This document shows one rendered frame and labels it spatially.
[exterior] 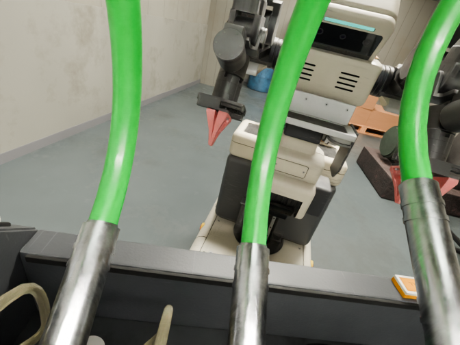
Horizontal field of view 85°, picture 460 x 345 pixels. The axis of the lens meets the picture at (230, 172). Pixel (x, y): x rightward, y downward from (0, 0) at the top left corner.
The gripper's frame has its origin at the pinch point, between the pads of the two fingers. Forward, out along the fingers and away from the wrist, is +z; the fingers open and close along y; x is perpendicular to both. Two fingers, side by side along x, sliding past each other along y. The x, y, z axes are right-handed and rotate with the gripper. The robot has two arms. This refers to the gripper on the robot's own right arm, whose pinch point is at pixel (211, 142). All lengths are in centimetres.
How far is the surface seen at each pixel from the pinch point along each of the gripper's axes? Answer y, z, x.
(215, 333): 13.2, 27.9, -18.1
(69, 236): -8.7, 18.0, -25.1
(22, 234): -12.2, 18.0, -28.3
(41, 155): -161, 46, 129
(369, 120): 172, -136, 434
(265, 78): -42, -193, 528
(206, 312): 11.1, 24.3, -19.7
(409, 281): 37.9, 11.6, -15.1
